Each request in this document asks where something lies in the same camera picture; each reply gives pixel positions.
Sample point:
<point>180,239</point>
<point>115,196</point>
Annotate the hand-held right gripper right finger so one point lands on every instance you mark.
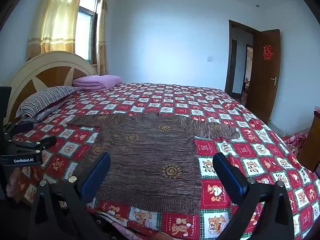
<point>231,177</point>

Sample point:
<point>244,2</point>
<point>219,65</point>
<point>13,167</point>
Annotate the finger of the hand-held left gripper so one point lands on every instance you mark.
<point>23,127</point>
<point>42,143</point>

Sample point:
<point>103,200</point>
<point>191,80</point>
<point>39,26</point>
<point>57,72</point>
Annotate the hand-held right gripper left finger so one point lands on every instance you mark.
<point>97,177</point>

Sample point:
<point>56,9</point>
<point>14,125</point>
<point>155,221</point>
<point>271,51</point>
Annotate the brown knitted sweater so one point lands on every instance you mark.
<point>150,160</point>

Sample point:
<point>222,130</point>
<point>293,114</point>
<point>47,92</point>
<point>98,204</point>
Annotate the light floral pillow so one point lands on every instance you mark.
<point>45,115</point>

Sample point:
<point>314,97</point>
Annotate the red patchwork bed sheet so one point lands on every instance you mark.
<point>250,150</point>

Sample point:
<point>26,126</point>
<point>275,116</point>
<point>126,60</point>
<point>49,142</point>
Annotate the striped pillow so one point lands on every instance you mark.
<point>42,100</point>

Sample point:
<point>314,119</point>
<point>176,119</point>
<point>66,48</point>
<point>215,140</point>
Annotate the cream and wood headboard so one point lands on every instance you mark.
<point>50,75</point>

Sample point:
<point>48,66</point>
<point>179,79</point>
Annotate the red plaid cloth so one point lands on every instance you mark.
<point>297,140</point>

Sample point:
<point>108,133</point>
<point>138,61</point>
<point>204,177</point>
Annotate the folded pink blanket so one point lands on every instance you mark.
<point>97,82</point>

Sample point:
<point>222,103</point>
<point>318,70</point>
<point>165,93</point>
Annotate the wooden cabinet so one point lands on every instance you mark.
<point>312,142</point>

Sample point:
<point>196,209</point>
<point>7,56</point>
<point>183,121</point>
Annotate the brown wooden door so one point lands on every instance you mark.
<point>262,87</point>

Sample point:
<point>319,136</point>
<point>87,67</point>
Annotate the dark hallway door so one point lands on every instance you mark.
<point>233,67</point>

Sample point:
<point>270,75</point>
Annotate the wide yellow curtain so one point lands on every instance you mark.
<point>55,17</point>

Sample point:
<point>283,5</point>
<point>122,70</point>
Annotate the window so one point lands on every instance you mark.
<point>86,30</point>

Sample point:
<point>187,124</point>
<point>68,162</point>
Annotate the narrow yellow curtain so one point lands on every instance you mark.
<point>102,30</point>

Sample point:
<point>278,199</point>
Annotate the red paper door decoration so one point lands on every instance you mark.
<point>267,52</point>

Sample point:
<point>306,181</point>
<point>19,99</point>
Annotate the brown door frame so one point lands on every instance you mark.
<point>242,26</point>

